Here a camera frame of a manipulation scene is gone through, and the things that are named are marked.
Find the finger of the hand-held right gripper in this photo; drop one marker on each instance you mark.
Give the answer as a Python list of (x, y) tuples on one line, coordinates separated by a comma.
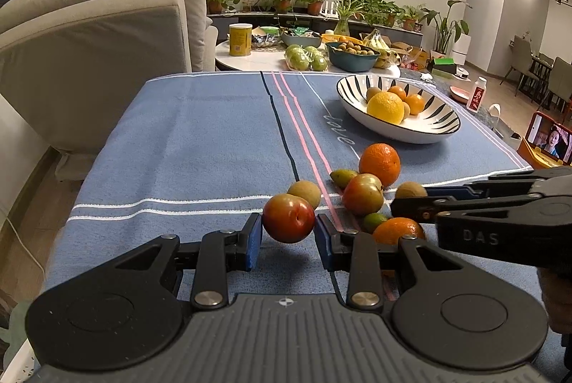
[(447, 188), (411, 209)]

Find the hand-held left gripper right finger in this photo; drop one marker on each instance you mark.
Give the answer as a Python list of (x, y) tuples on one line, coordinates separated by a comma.
[(322, 244)]

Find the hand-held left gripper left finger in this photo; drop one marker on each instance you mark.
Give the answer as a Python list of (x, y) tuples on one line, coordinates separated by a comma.
[(254, 244)]

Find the small green lime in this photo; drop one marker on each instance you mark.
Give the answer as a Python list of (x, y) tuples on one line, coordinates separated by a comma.
[(372, 222)]

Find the red apple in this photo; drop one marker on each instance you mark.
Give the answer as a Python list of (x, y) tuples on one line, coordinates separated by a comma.
[(288, 220), (362, 195)]

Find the large pebbled orange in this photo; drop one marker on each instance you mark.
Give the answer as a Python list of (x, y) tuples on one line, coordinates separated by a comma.
[(380, 164)]

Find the white black-striped bowl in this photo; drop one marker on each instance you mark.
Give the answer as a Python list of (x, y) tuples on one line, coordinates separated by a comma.
[(429, 128)]

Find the elongated green mango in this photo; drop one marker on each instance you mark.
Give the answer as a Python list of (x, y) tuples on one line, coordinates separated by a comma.
[(342, 177)]

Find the yellow lemon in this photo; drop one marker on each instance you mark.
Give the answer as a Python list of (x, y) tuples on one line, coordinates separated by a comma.
[(385, 108)]

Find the person's right hand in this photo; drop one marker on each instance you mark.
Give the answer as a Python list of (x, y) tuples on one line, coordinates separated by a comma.
[(558, 298)]

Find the dark speckled round table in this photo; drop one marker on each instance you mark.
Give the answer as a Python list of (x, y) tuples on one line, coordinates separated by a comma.
[(473, 119)]

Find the white paper bag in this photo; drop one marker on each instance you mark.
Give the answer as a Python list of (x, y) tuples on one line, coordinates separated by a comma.
[(496, 121)]

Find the orange yellow stand box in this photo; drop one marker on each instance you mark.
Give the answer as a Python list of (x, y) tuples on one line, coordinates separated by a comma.
[(543, 159)]

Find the pink dish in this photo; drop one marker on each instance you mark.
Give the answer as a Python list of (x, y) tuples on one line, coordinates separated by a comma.
[(459, 92)]

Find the white bottle red label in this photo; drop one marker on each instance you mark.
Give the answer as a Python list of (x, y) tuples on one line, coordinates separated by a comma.
[(477, 95)]

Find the tablet with video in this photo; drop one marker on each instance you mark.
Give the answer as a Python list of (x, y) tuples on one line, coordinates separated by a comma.
[(552, 139)]

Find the white robot vacuum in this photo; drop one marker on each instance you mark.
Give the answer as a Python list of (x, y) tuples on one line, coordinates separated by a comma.
[(461, 73)]

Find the green box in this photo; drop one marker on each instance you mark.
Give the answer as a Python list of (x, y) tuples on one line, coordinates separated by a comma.
[(442, 62)]

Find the blue striped tablecloth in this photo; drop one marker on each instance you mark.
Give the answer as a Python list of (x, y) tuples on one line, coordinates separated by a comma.
[(178, 142)]

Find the open cardboard box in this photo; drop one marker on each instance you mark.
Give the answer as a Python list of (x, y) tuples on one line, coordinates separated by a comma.
[(413, 54)]

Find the white air purifier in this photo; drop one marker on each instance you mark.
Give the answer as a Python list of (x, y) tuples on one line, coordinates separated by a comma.
[(461, 50)]

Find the grey dining chair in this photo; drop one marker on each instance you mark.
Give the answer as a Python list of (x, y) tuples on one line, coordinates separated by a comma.
[(558, 81), (518, 59)]

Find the tall leafy potted plant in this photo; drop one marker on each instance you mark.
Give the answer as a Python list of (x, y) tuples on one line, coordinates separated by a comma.
[(442, 34)]

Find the teal bowl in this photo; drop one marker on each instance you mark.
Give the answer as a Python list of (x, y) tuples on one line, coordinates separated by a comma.
[(351, 60)]

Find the bunch of bananas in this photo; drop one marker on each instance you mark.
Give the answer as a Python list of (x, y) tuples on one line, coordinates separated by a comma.
[(375, 41)]

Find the pile of brown longans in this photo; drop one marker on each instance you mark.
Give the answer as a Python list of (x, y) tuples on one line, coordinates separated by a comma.
[(353, 48)]

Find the white round coffee table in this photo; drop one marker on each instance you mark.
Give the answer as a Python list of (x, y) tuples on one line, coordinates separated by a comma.
[(259, 61)]

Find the wrapped tray of green apples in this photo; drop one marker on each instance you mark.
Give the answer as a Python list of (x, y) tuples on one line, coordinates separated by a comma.
[(299, 58)]

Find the orange plastic basket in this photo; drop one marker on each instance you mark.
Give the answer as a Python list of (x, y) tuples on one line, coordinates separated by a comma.
[(333, 37)]

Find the glass vase with grass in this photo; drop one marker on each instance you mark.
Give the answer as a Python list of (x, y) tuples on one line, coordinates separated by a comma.
[(342, 25)]

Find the teal rectangular container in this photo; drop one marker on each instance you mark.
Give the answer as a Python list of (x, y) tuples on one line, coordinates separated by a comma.
[(299, 40)]

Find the yellow can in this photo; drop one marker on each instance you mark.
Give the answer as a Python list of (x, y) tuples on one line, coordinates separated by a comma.
[(240, 41)]

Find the pile of snack packets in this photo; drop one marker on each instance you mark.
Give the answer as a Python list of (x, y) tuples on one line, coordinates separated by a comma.
[(266, 40)]

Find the small white picket fence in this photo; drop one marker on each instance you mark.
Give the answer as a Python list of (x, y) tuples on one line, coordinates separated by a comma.
[(330, 8)]

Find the green bowl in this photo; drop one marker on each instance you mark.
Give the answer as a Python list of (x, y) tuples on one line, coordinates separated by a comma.
[(269, 29)]

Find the grey television console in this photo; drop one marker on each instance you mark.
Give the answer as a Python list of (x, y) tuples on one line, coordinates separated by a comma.
[(223, 23)]

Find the beige sofa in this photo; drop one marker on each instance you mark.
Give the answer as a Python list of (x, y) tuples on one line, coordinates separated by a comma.
[(89, 52)]

